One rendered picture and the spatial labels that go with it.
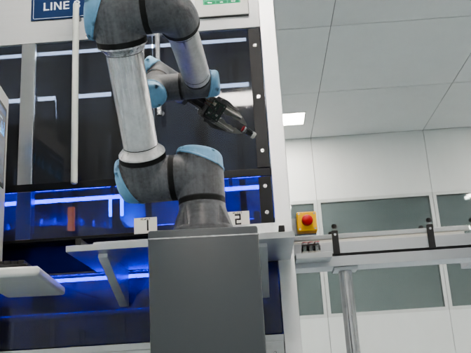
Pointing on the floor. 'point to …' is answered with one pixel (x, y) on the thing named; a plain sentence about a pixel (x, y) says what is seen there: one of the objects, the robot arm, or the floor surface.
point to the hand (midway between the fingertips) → (240, 127)
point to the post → (279, 175)
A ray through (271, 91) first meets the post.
